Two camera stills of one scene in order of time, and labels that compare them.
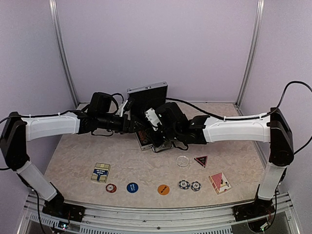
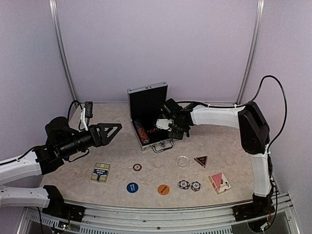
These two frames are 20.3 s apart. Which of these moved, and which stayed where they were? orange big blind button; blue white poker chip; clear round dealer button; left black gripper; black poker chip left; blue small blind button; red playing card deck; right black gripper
Moved: left black gripper; right black gripper
Stayed: orange big blind button; clear round dealer button; blue small blind button; red playing card deck; black poker chip left; blue white poker chip
